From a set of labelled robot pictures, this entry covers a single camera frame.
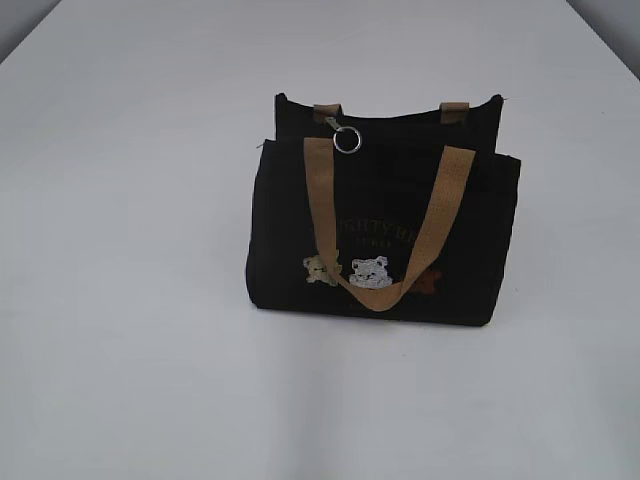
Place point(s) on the black canvas tote bag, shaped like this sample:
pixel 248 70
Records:
pixel 405 218

